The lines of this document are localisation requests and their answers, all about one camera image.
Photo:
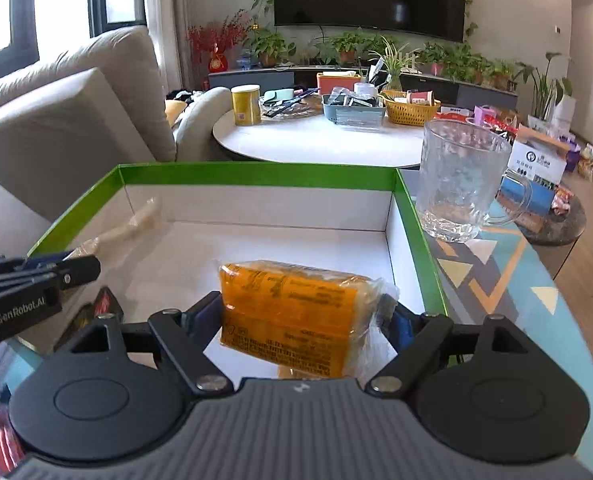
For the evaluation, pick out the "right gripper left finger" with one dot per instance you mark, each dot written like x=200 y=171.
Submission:
x=182 y=338

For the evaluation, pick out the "blue white carton box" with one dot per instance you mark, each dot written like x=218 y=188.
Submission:
x=543 y=168

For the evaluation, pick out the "yellow tin can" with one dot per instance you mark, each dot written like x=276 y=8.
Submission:
x=246 y=104

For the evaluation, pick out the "white round coffee table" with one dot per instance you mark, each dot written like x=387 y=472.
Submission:
x=316 y=140

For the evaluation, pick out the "black red snack packet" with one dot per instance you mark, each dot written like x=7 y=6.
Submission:
x=105 y=303

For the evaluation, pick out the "red flower decoration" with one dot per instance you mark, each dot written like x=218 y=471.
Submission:
x=212 y=41

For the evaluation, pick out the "tall leafy floor plant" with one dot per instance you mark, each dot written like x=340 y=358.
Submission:
x=548 y=92

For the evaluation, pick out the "blue plastic tray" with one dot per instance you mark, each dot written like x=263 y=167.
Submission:
x=362 y=116

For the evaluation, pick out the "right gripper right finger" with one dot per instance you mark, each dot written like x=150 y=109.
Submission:
x=417 y=340

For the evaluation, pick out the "orange box on table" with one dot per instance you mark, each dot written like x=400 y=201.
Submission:
x=327 y=81

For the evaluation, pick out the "beige sofa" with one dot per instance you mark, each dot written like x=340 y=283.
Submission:
x=65 y=123

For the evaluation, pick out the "yellow woven basket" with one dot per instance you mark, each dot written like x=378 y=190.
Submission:
x=400 y=112

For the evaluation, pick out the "purple gift bag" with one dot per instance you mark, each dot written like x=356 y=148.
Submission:
x=572 y=157

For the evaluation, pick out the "round dark side table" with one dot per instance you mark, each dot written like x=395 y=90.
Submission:
x=554 y=236

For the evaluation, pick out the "clear glass mug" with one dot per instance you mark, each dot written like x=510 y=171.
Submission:
x=461 y=172

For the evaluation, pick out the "orange snack packet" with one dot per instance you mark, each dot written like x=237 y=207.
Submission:
x=312 y=323

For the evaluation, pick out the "green cardboard box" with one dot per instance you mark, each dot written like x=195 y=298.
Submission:
x=346 y=218

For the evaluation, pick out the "long yellow snack packet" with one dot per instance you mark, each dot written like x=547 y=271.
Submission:
x=110 y=242

